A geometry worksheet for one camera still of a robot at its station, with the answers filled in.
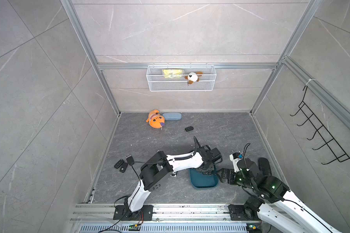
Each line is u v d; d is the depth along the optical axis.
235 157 0.67
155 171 0.51
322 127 0.66
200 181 0.81
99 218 0.74
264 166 0.87
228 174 0.64
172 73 0.83
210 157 0.68
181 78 0.90
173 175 0.86
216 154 0.69
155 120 1.04
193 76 0.86
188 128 1.07
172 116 1.14
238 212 0.73
